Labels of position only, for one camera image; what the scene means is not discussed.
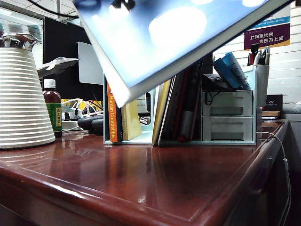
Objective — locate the blue book with white circles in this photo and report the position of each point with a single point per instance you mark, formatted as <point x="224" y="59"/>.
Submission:
<point x="152" y="47"/>

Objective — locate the yellow paperback book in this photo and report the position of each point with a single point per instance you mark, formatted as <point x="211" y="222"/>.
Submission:
<point x="131" y="120"/>

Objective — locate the light blue desktop bookshelf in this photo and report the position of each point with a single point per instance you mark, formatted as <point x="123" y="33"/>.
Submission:
<point x="145" y="137"/>

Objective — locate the red book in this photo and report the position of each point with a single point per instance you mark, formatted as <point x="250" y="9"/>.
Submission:
<point x="182" y="101"/>

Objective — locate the orange Human Compatible book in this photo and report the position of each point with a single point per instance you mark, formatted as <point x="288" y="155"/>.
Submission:
<point x="113" y="117"/>

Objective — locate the dark book with Chinese title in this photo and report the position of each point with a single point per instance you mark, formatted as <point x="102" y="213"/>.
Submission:
<point x="195" y="94"/>

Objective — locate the white bookshelf drawer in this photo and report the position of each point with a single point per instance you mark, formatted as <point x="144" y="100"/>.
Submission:
<point x="225" y="99"/>
<point x="225" y="124"/>

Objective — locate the dark patterned notebook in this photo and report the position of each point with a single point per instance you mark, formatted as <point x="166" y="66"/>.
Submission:
<point x="174" y="106"/>

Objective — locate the black computer mouse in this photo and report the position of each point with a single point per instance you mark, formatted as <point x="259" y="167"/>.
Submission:
<point x="90" y="123"/>

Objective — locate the grey monitor stand panel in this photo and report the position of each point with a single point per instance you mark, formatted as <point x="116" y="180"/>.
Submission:
<point x="87" y="66"/>

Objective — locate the yellow box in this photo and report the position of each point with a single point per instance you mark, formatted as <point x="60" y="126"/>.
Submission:
<point x="67" y="102"/>

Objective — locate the dark blue booklet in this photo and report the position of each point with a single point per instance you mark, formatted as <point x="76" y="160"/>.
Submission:
<point x="225" y="73"/>

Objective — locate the light blue booklet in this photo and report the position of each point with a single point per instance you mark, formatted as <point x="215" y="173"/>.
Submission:
<point x="235" y="68"/>

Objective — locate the brown bottle with green label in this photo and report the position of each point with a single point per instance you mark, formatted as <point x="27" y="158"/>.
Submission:
<point x="52" y="99"/>

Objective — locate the silver model airplane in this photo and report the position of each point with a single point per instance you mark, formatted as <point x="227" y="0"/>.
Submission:
<point x="58" y="63"/>

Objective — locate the black computer monitor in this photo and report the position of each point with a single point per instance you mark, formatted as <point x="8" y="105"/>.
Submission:
<point x="61" y="42"/>

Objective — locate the white pen holder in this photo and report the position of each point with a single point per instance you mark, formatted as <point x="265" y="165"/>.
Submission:
<point x="261" y="80"/>

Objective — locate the black capped pen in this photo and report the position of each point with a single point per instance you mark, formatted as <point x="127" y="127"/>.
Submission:
<point x="252" y="55"/>

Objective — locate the brown flat box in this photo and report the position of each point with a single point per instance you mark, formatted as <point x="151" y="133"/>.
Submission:
<point x="271" y="114"/>

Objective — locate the white pen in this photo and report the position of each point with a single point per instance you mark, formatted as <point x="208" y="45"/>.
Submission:
<point x="260" y="57"/>

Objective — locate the black box with logo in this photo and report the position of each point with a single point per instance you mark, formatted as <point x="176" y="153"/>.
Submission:
<point x="274" y="102"/>

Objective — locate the white ribbed thermos jug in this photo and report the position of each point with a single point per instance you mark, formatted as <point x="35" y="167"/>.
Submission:
<point x="23" y="99"/>

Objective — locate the grey pen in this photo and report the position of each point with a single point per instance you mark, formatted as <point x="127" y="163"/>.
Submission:
<point x="267" y="56"/>

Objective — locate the white horizontal blinds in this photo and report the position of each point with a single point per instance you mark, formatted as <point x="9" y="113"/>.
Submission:
<point x="282" y="70"/>

